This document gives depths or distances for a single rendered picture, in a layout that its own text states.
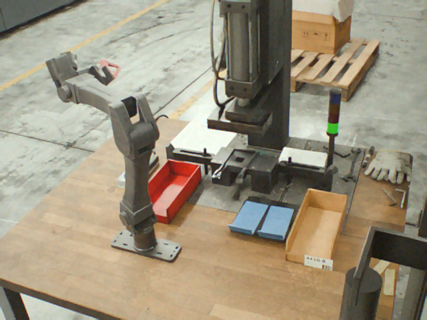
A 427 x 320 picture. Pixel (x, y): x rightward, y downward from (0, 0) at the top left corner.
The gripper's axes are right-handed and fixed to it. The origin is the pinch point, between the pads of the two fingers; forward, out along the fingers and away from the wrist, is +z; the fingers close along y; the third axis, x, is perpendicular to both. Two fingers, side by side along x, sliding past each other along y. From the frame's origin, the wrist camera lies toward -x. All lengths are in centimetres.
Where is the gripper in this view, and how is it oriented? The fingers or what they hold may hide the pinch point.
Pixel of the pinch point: (109, 76)
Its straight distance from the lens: 158.8
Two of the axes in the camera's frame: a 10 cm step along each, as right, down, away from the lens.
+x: 5.6, 8.3, 0.5
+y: -6.9, 4.2, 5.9
